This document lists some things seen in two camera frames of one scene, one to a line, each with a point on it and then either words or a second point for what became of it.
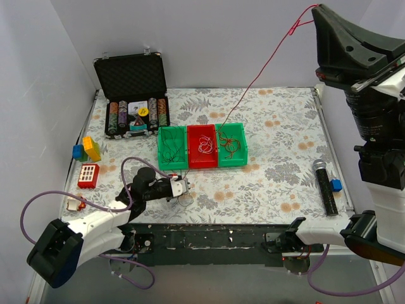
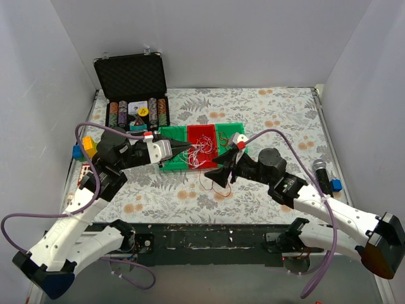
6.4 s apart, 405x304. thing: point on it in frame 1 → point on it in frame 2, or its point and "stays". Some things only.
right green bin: (231, 144) stays
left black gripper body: (165, 187) → (171, 139)
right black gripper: (361, 80) → (232, 171)
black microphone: (320, 167) stays
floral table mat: (251, 156) stays
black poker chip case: (133, 88) stays
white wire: (185, 194) → (190, 156)
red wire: (299, 23) → (212, 187)
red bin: (202, 146) stays
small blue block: (336, 185) stays
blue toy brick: (77, 151) stays
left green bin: (173, 147) stays
